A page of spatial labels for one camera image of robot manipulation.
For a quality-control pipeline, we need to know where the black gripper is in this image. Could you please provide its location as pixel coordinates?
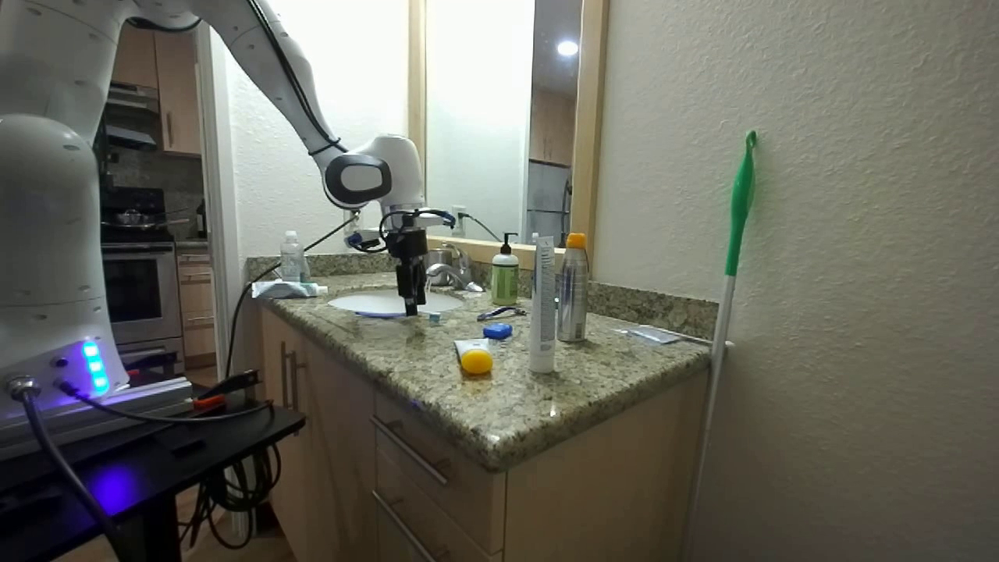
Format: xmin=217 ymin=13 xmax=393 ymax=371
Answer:
xmin=384 ymin=209 xmax=433 ymax=315

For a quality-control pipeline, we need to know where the white oval sink basin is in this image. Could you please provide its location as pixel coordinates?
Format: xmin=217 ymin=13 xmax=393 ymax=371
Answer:
xmin=327 ymin=289 xmax=470 ymax=322

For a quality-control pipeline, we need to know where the chrome sink faucet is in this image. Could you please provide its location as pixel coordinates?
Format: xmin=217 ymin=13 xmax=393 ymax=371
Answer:
xmin=422 ymin=255 xmax=486 ymax=300

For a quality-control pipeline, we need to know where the green soap pump bottle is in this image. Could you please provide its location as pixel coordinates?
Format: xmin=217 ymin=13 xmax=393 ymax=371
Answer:
xmin=486 ymin=230 xmax=520 ymax=311

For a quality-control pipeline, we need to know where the clear bottle with white cap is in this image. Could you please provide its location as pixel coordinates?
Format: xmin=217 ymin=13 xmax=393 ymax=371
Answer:
xmin=278 ymin=228 xmax=312 ymax=292

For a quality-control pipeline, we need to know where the tall white spray bottle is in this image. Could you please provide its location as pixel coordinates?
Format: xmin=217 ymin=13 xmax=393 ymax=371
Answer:
xmin=526 ymin=230 xmax=561 ymax=376

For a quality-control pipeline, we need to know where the orange black clamp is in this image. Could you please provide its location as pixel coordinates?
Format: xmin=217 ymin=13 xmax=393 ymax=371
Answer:
xmin=189 ymin=371 xmax=261 ymax=419

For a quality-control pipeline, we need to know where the clear plastic package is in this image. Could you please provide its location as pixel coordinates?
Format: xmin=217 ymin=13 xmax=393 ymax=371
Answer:
xmin=611 ymin=322 xmax=714 ymax=349

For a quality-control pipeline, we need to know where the wooden vanity cabinet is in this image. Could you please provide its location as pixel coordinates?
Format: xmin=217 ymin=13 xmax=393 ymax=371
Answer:
xmin=254 ymin=305 xmax=714 ymax=562

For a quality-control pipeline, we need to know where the black kitchen oven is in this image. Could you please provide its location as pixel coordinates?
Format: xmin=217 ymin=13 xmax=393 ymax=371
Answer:
xmin=98 ymin=184 xmax=185 ymax=355

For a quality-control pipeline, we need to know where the aluminium robot mounting plate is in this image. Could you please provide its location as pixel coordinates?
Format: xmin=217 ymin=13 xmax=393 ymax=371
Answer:
xmin=0 ymin=376 xmax=198 ymax=442

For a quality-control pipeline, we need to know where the black robot table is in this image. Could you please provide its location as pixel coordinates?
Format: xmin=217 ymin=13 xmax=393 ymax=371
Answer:
xmin=0 ymin=399 xmax=310 ymax=562

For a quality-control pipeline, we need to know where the green and white broom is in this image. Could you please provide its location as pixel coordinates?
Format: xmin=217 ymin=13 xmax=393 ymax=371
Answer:
xmin=681 ymin=127 xmax=761 ymax=562

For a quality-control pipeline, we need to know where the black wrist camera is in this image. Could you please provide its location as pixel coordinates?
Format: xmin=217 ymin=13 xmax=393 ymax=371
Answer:
xmin=344 ymin=228 xmax=393 ymax=255

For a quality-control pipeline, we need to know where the black power cable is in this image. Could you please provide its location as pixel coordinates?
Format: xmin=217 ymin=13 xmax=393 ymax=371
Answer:
xmin=217 ymin=214 xmax=361 ymax=383

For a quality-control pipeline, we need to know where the wood framed wall mirror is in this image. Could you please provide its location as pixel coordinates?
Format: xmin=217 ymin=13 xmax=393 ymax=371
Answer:
xmin=405 ymin=0 xmax=611 ymax=261

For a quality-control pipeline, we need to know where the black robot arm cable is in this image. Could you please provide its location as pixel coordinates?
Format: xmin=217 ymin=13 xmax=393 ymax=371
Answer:
xmin=240 ymin=0 xmax=346 ymax=156

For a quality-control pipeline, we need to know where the black cable bundle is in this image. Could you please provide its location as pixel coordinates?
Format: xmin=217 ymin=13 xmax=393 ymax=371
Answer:
xmin=10 ymin=371 xmax=290 ymax=556

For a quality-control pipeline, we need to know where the wooden kitchen wall cabinet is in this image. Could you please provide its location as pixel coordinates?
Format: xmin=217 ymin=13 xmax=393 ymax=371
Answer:
xmin=107 ymin=24 xmax=207 ymax=161

